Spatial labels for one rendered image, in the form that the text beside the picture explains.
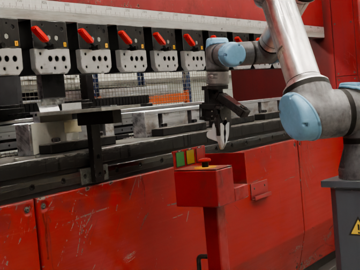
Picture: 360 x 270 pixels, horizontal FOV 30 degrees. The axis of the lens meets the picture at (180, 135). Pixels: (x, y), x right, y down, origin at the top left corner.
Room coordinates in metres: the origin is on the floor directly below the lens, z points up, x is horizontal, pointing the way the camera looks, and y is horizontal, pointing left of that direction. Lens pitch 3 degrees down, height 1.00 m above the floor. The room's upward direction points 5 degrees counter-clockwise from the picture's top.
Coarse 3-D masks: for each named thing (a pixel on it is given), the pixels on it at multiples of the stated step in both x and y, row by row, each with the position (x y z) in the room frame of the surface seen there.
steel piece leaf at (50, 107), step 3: (39, 102) 2.11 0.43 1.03; (39, 105) 2.10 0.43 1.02; (51, 105) 2.14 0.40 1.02; (54, 105) 2.15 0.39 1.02; (57, 105) 2.16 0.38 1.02; (39, 108) 2.10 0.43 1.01; (42, 108) 2.11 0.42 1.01; (45, 108) 2.12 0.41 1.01; (48, 108) 2.13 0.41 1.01; (51, 108) 2.14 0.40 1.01; (54, 108) 2.15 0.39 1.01; (57, 108) 2.16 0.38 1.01; (42, 111) 2.10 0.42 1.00; (45, 111) 2.11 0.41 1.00
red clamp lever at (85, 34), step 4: (80, 28) 2.17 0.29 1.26; (80, 32) 2.16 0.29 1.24; (84, 32) 2.16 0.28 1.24; (84, 36) 2.17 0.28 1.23; (88, 36) 2.18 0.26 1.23; (88, 40) 2.18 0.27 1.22; (92, 40) 2.19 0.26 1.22; (92, 44) 2.20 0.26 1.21; (96, 44) 2.21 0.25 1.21; (92, 48) 2.21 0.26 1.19; (96, 48) 2.20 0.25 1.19; (100, 48) 2.21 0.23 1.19
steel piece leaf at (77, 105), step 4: (64, 104) 2.05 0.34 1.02; (68, 104) 2.06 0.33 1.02; (72, 104) 2.08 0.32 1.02; (76, 104) 2.09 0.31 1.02; (80, 104) 2.10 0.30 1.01; (64, 108) 2.05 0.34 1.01; (68, 108) 2.06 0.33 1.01; (72, 108) 2.07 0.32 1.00; (76, 108) 2.09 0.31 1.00; (80, 108) 2.10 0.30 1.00; (40, 112) 2.09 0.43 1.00
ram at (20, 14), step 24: (48, 0) 2.10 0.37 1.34; (72, 0) 2.19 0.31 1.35; (96, 0) 2.28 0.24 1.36; (120, 0) 2.39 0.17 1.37; (144, 0) 2.50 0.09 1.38; (168, 0) 2.63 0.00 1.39; (192, 0) 2.77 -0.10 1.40; (216, 0) 2.92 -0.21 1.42; (240, 0) 3.09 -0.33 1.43; (120, 24) 2.38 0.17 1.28; (144, 24) 2.49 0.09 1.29; (168, 24) 2.62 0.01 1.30; (192, 24) 2.75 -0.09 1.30; (216, 24) 2.91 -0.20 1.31; (312, 24) 3.74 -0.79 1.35
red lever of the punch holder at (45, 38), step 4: (32, 28) 2.00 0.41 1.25; (36, 28) 1.99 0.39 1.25; (36, 32) 2.00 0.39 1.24; (40, 32) 2.01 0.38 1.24; (40, 36) 2.01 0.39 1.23; (44, 36) 2.02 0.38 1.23; (40, 40) 2.03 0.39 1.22; (44, 40) 2.02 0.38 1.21; (48, 40) 2.03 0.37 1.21; (48, 44) 2.04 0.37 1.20; (52, 44) 2.04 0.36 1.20; (44, 48) 2.07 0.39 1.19; (48, 48) 2.05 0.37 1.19; (52, 48) 2.04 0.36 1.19
